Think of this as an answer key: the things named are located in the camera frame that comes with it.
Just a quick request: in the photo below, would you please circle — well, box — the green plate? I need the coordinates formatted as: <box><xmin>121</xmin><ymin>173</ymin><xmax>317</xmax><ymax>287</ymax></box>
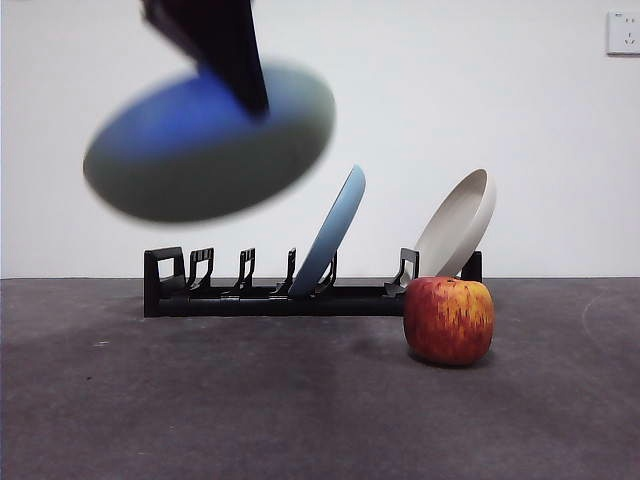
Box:
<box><xmin>82</xmin><ymin>59</ymin><xmax>337</xmax><ymax>231</ymax></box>

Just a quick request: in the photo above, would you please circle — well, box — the red yellow apple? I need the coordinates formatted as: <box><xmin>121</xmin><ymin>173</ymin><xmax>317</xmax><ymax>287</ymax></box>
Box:
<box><xmin>402</xmin><ymin>275</ymin><xmax>496</xmax><ymax>367</ymax></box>

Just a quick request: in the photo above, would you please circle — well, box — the blue plate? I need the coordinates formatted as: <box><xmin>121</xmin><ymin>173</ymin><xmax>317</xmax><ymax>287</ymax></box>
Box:
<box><xmin>288</xmin><ymin>163</ymin><xmax>367</xmax><ymax>297</ymax></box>

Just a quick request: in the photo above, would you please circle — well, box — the black plate rack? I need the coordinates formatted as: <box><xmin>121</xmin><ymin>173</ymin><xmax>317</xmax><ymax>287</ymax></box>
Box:
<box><xmin>143</xmin><ymin>246</ymin><xmax>484</xmax><ymax>319</ymax></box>

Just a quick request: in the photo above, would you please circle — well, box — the beige plate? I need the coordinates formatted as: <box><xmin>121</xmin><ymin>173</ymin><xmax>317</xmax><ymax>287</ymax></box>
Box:
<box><xmin>413</xmin><ymin>168</ymin><xmax>498</xmax><ymax>282</ymax></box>

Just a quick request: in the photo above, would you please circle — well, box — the white wall socket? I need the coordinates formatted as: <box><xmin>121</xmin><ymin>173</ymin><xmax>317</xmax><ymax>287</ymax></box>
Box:
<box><xmin>606</xmin><ymin>10</ymin><xmax>640</xmax><ymax>56</ymax></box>

